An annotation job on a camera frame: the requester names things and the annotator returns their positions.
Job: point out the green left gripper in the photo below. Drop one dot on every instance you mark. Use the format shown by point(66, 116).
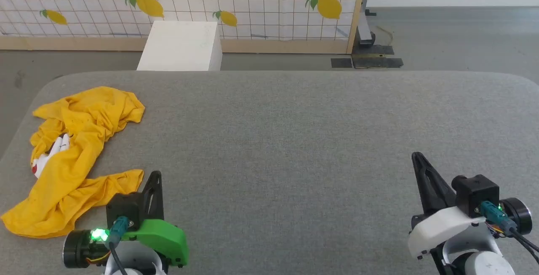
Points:
point(164, 237)

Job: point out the black floor plate under foot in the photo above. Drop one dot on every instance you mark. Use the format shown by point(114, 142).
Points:
point(377, 49)

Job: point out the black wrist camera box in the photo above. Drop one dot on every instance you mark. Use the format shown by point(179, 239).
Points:
point(124, 205)
point(476, 190)

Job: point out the grey metal partition foot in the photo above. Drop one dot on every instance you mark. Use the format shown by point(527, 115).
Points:
point(364, 30)

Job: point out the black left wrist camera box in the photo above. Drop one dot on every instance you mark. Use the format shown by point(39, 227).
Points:
point(124, 205)

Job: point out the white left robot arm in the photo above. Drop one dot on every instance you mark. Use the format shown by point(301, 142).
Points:
point(139, 262)

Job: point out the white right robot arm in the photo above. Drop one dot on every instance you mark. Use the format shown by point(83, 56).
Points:
point(484, 264)

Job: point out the white box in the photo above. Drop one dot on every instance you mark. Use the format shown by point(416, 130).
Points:
point(181, 47)

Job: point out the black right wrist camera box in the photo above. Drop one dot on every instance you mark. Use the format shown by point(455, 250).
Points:
point(476, 190)

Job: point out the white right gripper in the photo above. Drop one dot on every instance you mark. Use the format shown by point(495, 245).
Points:
point(442, 224)

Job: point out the yellow t-shirt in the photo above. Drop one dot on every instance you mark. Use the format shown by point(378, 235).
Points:
point(76, 174)

